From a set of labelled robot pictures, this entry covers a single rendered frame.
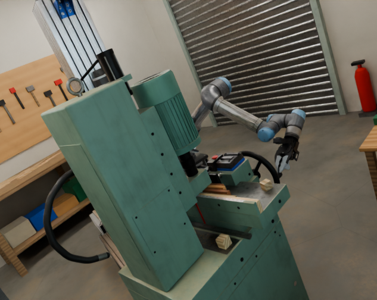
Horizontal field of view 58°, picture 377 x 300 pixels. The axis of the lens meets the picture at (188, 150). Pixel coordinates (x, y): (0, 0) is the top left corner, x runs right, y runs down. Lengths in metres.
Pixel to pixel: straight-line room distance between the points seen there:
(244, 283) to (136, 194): 0.56
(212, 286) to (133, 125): 0.62
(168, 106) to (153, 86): 0.09
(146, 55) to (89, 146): 4.57
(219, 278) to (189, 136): 0.53
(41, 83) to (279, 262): 3.79
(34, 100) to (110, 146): 3.58
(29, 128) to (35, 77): 0.63
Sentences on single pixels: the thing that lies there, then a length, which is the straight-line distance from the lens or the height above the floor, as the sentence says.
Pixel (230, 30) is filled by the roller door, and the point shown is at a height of 1.34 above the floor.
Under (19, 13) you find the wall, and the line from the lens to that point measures 4.86.
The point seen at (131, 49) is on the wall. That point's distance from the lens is 5.43.
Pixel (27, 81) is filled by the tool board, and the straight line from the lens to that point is 4.63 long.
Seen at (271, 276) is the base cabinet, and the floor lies 0.55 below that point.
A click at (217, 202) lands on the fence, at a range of 1.35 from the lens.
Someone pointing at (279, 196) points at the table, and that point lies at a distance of 1.35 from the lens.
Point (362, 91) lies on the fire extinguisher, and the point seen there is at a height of 0.29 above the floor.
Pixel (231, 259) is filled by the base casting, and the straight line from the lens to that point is 1.31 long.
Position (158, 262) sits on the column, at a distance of 1.22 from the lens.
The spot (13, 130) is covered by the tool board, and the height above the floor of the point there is 1.32.
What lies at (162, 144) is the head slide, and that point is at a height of 1.25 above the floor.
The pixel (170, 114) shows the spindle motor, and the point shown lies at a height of 1.33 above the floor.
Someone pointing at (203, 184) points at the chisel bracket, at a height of 0.99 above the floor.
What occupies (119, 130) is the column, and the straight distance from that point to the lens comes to 1.09.
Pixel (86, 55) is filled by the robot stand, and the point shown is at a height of 1.67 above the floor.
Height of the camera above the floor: 1.58
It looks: 18 degrees down
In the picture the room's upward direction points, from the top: 24 degrees counter-clockwise
